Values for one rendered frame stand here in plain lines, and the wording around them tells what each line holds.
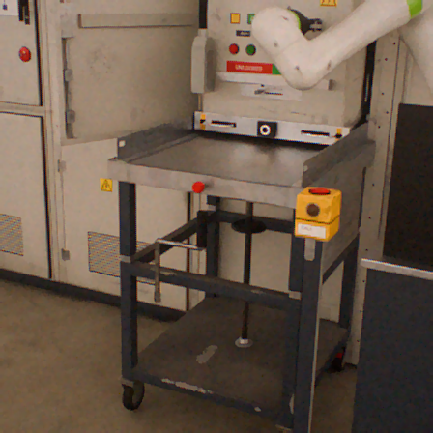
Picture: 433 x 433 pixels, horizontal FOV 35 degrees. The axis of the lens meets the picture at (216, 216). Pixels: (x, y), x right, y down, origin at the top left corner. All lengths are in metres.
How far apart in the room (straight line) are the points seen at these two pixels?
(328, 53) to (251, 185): 0.38
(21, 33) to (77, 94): 0.78
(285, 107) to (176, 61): 0.47
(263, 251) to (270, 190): 0.86
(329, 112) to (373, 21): 0.44
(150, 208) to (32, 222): 0.63
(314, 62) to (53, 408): 1.39
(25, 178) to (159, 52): 0.98
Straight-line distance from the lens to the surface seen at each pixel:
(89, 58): 2.29
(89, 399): 2.44
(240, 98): 2.31
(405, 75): 2.35
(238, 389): 2.15
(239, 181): 1.82
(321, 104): 2.21
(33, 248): 3.21
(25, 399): 2.47
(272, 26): 1.78
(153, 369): 2.24
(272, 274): 2.64
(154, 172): 1.93
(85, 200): 2.95
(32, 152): 3.06
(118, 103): 2.37
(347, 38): 1.83
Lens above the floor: 1.32
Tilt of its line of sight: 18 degrees down
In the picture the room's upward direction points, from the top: 2 degrees clockwise
